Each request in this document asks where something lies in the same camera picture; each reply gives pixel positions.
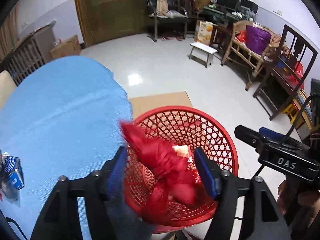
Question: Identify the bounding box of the beige leather sofa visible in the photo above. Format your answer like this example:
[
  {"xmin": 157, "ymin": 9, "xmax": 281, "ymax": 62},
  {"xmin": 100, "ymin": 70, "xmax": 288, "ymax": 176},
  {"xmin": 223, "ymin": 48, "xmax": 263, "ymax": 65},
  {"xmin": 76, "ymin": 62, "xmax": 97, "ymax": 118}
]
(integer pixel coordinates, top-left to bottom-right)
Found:
[{"xmin": 0, "ymin": 70, "xmax": 17, "ymax": 109}]

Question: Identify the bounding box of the purple cushion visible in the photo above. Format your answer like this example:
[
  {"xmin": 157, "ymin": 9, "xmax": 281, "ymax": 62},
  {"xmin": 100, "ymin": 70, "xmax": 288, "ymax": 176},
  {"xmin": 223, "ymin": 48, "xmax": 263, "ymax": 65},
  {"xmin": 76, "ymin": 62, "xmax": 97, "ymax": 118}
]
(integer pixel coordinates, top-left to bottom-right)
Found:
[{"xmin": 246, "ymin": 25, "xmax": 271, "ymax": 55}]

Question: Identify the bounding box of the person right hand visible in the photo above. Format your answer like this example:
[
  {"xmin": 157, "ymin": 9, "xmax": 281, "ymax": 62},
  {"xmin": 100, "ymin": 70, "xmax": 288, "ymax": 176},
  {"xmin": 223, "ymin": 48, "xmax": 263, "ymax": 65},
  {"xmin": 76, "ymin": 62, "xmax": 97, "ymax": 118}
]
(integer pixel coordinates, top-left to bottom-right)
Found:
[{"xmin": 277, "ymin": 178, "xmax": 319, "ymax": 229}]

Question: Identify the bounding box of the wooden bench chair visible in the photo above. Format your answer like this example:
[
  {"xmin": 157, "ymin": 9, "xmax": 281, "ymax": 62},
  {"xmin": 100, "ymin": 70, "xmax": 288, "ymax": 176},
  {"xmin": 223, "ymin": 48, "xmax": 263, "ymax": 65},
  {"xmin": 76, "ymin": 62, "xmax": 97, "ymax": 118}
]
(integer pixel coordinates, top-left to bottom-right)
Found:
[{"xmin": 221, "ymin": 20, "xmax": 281, "ymax": 91}]

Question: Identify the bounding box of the red plastic bag bundle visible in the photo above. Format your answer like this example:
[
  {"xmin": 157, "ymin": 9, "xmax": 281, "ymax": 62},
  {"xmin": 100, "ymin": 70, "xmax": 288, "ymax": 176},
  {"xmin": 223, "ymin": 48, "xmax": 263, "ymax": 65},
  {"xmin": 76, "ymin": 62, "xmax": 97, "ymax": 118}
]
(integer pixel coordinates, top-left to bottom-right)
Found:
[{"xmin": 120, "ymin": 122, "xmax": 199, "ymax": 224}]

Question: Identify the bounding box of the flat cardboard sheet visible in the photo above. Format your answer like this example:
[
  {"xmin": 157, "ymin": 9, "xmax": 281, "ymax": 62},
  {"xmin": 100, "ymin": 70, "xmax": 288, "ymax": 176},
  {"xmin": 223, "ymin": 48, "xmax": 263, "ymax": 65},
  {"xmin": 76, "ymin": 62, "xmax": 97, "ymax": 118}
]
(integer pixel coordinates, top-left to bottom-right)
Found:
[{"xmin": 129, "ymin": 92, "xmax": 193, "ymax": 120}]

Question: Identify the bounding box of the red plastic mesh basket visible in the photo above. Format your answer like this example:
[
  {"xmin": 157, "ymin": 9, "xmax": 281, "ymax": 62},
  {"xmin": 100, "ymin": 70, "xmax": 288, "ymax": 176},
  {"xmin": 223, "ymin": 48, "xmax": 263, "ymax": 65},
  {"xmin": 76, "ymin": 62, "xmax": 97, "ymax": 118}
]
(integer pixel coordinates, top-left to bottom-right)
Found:
[{"xmin": 124, "ymin": 106, "xmax": 239, "ymax": 233}]

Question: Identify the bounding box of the black metal chair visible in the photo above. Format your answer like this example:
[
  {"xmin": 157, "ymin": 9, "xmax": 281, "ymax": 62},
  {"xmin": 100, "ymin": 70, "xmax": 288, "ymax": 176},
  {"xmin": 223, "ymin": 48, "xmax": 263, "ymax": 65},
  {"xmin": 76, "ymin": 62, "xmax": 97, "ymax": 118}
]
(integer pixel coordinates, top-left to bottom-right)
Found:
[{"xmin": 146, "ymin": 0, "xmax": 188, "ymax": 42}]

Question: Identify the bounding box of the orange printed carton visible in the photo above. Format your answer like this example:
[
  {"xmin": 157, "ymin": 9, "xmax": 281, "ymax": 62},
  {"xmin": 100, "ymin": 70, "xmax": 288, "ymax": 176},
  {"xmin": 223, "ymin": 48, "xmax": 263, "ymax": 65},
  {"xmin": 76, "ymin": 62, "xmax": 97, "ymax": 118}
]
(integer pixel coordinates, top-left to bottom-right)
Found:
[{"xmin": 194, "ymin": 20, "xmax": 214, "ymax": 45}]

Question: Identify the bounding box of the cardboard box by wall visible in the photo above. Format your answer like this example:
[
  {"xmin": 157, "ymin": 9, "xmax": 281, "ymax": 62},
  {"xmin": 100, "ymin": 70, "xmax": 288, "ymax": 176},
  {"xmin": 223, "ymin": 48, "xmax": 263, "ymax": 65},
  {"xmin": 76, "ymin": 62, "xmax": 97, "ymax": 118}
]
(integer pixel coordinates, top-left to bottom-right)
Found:
[{"xmin": 50, "ymin": 35, "xmax": 81, "ymax": 60}]

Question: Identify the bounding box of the wooden radiator cabinet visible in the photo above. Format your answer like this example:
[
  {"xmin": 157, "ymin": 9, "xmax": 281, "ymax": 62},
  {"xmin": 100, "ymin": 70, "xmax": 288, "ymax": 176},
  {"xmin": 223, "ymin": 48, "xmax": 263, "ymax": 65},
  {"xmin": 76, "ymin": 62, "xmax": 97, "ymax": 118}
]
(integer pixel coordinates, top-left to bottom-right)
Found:
[{"xmin": 1, "ymin": 20, "xmax": 56, "ymax": 85}]

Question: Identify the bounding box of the black cable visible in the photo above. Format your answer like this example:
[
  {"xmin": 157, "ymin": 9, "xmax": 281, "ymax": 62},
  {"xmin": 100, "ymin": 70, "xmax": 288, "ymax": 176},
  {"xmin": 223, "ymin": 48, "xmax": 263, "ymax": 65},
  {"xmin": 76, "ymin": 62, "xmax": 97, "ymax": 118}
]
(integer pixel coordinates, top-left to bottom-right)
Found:
[{"xmin": 252, "ymin": 93, "xmax": 320, "ymax": 178}]

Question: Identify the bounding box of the black computer monitor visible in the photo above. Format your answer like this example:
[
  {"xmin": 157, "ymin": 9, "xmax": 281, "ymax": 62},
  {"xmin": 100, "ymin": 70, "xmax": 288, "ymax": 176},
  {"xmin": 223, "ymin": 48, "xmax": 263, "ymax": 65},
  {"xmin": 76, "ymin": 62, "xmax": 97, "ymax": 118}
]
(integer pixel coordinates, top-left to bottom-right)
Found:
[{"xmin": 215, "ymin": 0, "xmax": 259, "ymax": 14}]

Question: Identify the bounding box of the small white stool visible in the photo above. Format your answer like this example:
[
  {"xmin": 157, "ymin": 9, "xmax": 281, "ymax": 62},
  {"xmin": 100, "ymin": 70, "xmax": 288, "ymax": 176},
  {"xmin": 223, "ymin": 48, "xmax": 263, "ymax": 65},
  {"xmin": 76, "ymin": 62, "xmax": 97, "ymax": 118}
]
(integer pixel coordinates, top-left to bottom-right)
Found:
[{"xmin": 188, "ymin": 42, "xmax": 217, "ymax": 69}]

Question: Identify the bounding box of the blue tablecloth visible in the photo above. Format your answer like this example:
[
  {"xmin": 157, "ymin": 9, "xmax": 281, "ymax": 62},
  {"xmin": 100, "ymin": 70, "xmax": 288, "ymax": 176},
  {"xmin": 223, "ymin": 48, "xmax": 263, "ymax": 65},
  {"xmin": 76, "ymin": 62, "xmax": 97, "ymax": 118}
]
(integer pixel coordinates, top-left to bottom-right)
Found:
[{"xmin": 1, "ymin": 56, "xmax": 132, "ymax": 237}]

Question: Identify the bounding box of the blue foil snack wrapper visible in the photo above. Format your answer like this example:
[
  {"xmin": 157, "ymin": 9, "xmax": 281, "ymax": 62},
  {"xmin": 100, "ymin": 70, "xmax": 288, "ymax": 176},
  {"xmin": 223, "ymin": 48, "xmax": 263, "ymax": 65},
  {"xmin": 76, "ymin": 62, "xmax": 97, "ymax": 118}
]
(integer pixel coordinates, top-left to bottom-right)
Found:
[{"xmin": 1, "ymin": 152, "xmax": 24, "ymax": 203}]

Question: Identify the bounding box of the dark wooden chair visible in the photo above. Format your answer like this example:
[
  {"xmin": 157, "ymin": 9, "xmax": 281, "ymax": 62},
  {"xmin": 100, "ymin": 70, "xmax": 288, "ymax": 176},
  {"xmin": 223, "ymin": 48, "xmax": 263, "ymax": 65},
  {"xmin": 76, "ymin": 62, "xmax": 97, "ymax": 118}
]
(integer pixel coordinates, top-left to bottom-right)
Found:
[{"xmin": 253, "ymin": 24, "xmax": 318, "ymax": 120}]

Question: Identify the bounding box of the brown wooden door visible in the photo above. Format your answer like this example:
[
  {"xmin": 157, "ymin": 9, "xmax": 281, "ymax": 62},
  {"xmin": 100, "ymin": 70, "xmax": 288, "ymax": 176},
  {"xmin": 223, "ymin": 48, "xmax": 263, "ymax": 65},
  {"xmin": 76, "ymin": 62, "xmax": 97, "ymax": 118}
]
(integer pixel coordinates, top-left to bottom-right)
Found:
[{"xmin": 72, "ymin": 0, "xmax": 196, "ymax": 48}]

